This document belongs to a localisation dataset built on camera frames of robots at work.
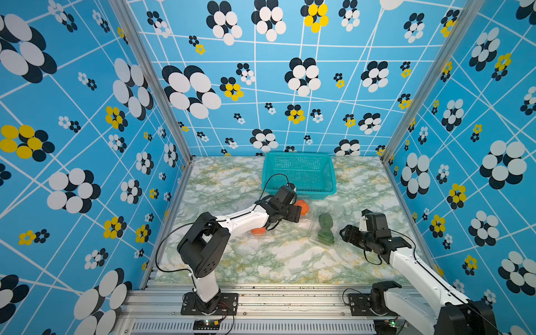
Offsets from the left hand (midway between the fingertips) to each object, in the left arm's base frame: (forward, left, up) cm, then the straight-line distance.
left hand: (297, 209), depth 90 cm
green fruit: (-5, -12, -1) cm, 13 cm away
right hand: (-9, -22, -4) cm, 24 cm away
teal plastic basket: (+26, -11, -7) cm, 29 cm away
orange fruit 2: (-11, +16, +1) cm, 19 cm away
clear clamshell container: (-5, -5, -8) cm, 11 cm away
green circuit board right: (-41, -29, -9) cm, 51 cm away
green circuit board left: (-40, +34, -11) cm, 54 cm away
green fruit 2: (-11, -12, -4) cm, 17 cm away
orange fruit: (+4, -4, -4) cm, 7 cm away
